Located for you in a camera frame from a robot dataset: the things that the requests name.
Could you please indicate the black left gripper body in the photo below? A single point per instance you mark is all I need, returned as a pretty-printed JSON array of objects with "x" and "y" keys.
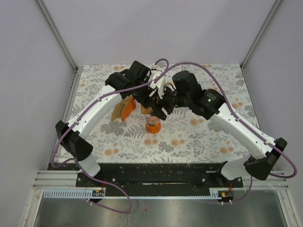
[{"x": 142, "y": 96}]

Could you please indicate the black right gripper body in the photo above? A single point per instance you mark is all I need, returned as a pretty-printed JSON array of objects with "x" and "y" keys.
[{"x": 170, "y": 102}]

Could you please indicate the brown paper coffee filter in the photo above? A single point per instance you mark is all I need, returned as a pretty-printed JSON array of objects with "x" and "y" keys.
[{"x": 146, "y": 111}]

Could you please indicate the clear glass dripper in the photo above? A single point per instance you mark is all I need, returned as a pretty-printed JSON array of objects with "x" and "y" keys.
[{"x": 152, "y": 120}]

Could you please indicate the orange coffee filter box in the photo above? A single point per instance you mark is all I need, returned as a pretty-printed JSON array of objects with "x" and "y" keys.
[{"x": 123, "y": 109}]

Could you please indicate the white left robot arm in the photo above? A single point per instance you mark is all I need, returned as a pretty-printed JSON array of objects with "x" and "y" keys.
[{"x": 136, "y": 81}]

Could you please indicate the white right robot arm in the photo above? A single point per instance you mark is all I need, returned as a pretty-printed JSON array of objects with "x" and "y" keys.
[{"x": 211, "y": 105}]

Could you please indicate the orange glass carafe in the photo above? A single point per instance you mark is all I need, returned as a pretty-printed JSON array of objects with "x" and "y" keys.
[{"x": 153, "y": 129}]

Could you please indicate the floral patterned tablecloth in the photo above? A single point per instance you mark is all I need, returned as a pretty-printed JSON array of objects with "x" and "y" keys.
[{"x": 184, "y": 137}]

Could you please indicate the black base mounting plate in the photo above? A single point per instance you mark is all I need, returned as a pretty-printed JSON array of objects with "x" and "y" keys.
[{"x": 169, "y": 175}]

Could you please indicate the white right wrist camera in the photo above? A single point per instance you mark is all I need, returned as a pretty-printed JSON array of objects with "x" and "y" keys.
[{"x": 157, "y": 87}]

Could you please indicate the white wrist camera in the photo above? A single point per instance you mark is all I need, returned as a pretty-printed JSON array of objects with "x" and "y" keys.
[
  {"x": 157, "y": 87},
  {"x": 154, "y": 72}
]

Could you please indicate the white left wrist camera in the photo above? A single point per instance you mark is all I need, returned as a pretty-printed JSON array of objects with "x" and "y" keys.
[{"x": 154, "y": 72}]

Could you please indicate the light blue cable duct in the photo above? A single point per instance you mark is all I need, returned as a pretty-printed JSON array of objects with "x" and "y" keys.
[{"x": 145, "y": 193}]

